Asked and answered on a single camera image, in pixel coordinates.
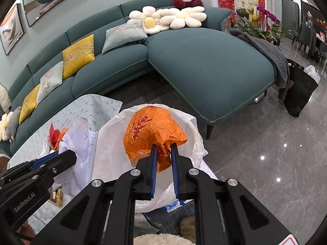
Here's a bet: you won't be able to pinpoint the orange plastic bag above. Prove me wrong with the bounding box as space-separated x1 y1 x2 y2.
123 106 188 173
54 128 69 151

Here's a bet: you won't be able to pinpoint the white tissue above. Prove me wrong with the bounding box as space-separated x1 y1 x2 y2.
54 117 97 197

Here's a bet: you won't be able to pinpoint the red paper box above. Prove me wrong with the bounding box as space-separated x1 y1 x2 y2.
49 124 60 148

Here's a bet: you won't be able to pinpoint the black gold cigarette box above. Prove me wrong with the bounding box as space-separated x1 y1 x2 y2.
49 187 63 207

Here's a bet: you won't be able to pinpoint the white lined trash bin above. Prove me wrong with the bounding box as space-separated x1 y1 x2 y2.
92 104 208 213

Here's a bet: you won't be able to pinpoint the floral light blue tablecloth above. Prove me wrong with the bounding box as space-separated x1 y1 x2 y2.
7 93 123 235

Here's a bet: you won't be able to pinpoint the grey plush toy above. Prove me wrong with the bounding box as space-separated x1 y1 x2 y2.
6 106 22 143

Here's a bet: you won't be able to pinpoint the yellow cushion left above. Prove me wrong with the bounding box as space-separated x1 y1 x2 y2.
19 85 40 124

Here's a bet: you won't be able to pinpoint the yellow cushion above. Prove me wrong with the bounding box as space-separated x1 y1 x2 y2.
62 34 95 80
19 85 40 124

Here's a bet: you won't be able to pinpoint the white flower pillow left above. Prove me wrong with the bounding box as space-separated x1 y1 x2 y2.
0 112 13 141

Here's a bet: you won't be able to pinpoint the light green cushion left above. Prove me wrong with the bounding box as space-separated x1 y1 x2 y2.
37 61 64 104

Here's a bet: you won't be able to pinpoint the light green cushion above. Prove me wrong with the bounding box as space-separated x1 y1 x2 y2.
37 61 64 104
102 19 148 53

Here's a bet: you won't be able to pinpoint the fluffy cream rug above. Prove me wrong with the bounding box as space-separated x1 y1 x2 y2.
134 233 194 245

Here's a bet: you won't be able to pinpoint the yellow cushion centre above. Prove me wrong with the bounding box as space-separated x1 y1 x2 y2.
62 34 95 80

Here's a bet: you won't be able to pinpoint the teal sectional sofa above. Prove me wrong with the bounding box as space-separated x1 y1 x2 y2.
1 0 275 155

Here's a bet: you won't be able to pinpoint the light green cushion right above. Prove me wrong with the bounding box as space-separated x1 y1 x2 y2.
102 19 148 53

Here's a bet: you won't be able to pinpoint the white flower pillow pair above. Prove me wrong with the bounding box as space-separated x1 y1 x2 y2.
128 6 207 35

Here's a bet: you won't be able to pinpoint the grey blanket on sofa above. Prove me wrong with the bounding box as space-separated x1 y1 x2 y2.
229 28 293 101

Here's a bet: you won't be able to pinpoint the black bag on floor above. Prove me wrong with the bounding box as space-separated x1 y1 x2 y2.
283 59 318 118

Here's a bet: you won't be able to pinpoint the potted flower plants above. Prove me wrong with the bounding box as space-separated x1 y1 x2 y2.
231 6 292 46

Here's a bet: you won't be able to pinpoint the framed wall picture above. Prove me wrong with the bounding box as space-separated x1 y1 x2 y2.
1 4 24 55

